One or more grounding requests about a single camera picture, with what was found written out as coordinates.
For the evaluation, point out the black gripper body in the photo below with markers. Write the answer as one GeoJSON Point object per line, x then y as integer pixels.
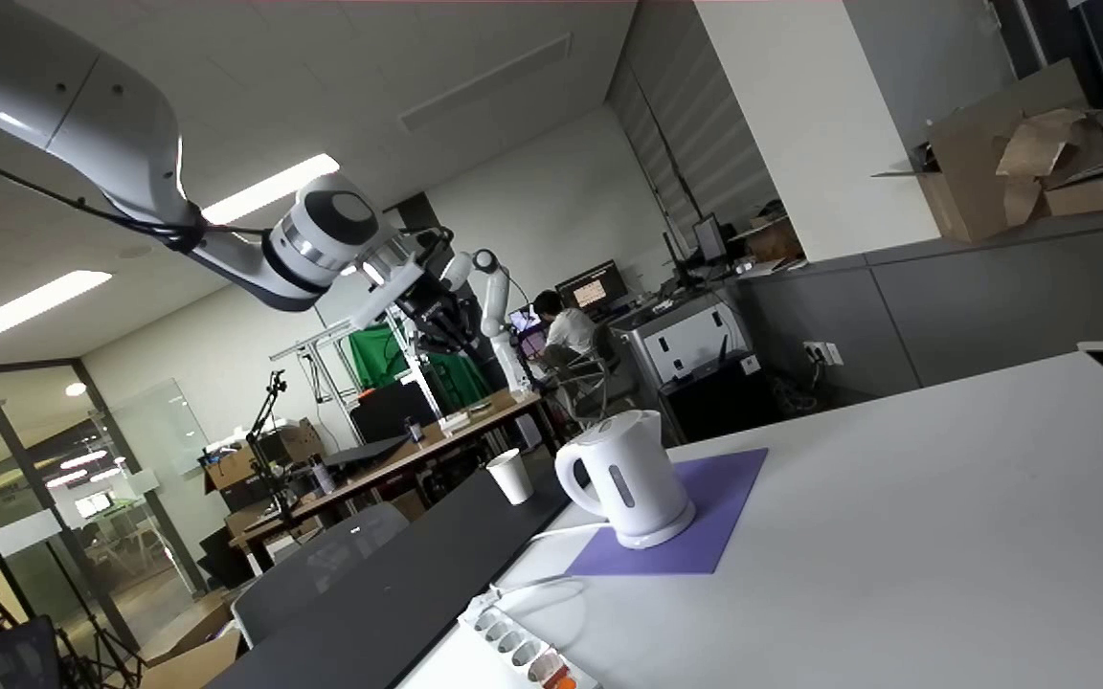
{"type": "Point", "coordinates": [432, 300]}

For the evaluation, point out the white electric kettle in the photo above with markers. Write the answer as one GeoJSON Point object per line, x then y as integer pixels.
{"type": "Point", "coordinates": [629, 479]}

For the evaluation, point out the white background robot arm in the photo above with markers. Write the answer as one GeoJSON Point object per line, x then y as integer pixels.
{"type": "Point", "coordinates": [493, 312]}

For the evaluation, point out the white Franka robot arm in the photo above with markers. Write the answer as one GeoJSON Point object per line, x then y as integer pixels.
{"type": "Point", "coordinates": [78, 122]}

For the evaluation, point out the green cloth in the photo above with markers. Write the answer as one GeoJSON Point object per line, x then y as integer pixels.
{"type": "Point", "coordinates": [380, 358]}

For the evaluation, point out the seated person in white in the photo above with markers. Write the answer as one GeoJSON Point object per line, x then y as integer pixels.
{"type": "Point", "coordinates": [568, 334]}

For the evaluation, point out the lit computer monitor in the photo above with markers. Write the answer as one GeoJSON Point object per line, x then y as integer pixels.
{"type": "Point", "coordinates": [592, 293]}

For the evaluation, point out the wooden work table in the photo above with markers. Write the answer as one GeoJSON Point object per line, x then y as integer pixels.
{"type": "Point", "coordinates": [386, 465]}

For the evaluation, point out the white paper cup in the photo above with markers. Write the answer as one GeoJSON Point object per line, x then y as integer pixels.
{"type": "Point", "coordinates": [509, 477]}

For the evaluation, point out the long ceiling light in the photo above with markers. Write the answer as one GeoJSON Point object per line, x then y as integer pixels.
{"type": "Point", "coordinates": [271, 189]}
{"type": "Point", "coordinates": [20, 312]}

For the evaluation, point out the stacked cardboard boxes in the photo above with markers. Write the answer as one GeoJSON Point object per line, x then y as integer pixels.
{"type": "Point", "coordinates": [266, 457]}

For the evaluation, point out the white metal cabinet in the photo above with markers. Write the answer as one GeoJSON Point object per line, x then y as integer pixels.
{"type": "Point", "coordinates": [689, 343]}

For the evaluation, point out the grey window blinds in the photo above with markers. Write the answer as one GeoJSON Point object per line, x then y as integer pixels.
{"type": "Point", "coordinates": [689, 122]}

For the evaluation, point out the white power strip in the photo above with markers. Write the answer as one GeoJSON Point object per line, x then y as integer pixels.
{"type": "Point", "coordinates": [527, 653]}

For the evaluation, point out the cardboard box on floor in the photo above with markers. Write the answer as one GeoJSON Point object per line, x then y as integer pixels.
{"type": "Point", "coordinates": [193, 653]}

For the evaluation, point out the open cardboard box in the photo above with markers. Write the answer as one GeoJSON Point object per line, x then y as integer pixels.
{"type": "Point", "coordinates": [1024, 156]}

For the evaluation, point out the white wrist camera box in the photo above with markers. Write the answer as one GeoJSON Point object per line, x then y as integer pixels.
{"type": "Point", "coordinates": [392, 290]}

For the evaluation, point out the small tripod with camera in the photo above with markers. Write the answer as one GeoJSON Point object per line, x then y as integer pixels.
{"type": "Point", "coordinates": [271, 403]}

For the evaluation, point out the white wall outlet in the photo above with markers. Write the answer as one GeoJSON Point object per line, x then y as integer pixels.
{"type": "Point", "coordinates": [825, 353]}

